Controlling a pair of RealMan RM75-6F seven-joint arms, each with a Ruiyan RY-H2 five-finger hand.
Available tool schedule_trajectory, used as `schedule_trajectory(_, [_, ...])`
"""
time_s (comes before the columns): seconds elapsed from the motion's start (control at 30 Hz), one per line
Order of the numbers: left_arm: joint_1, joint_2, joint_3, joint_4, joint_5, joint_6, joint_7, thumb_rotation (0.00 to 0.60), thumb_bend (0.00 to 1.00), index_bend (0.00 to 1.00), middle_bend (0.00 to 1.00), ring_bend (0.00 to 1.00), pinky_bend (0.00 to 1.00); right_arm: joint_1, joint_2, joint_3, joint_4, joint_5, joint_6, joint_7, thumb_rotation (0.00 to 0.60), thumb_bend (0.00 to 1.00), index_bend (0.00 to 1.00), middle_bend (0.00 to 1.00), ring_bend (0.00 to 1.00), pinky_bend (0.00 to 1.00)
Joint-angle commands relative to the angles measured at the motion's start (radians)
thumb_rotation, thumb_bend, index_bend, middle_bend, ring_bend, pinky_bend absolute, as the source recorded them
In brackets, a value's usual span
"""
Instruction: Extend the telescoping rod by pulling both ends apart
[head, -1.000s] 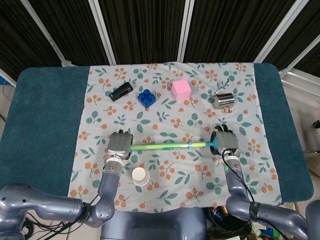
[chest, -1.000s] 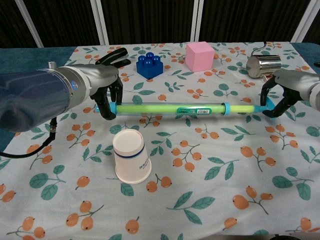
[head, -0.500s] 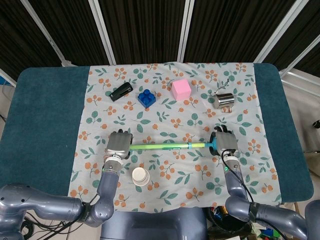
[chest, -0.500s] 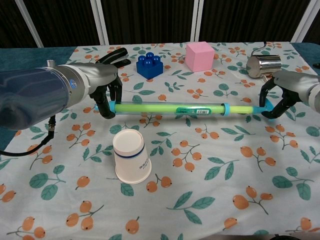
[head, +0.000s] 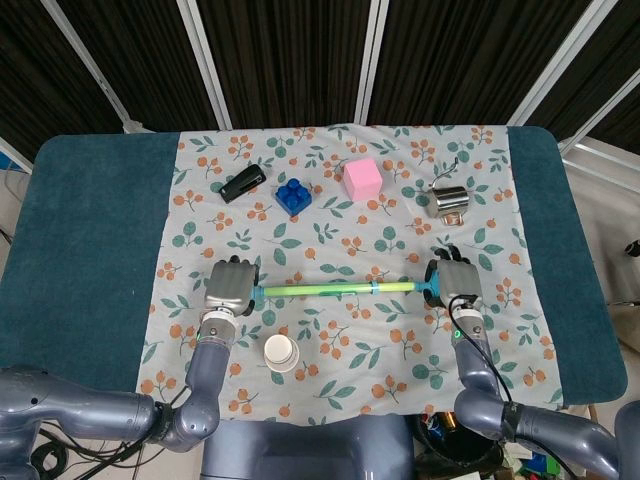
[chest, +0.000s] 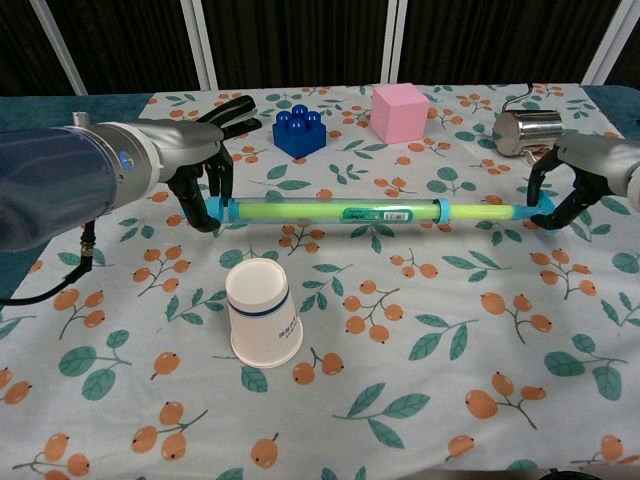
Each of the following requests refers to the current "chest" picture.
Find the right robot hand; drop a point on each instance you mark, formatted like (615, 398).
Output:
(582, 155)

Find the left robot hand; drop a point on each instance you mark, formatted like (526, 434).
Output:
(192, 137)

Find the green tube with blue ends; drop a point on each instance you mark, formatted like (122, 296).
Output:
(350, 211)

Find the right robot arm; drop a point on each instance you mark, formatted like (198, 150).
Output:
(635, 187)

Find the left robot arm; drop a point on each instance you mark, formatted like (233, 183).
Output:
(65, 175)

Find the shiny steel cup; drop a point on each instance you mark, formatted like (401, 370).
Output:
(530, 132)

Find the blue toy building block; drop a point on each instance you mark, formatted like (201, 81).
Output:
(299, 132)

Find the teal table cover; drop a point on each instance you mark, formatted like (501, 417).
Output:
(65, 112)

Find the white paper cup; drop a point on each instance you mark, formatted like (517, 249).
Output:
(262, 312)

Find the pink foam cube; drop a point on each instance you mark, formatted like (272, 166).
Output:
(398, 113)

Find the floral patterned tablecloth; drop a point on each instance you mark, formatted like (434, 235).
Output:
(320, 325)

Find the white frame post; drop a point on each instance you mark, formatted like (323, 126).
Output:
(612, 42)
(57, 45)
(200, 45)
(395, 42)

